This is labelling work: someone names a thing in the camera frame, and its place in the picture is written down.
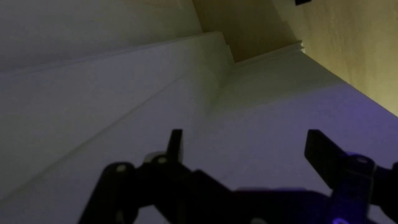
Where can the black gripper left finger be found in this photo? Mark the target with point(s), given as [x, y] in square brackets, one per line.
[125, 187]

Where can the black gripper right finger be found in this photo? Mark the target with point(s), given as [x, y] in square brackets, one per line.
[352, 182]

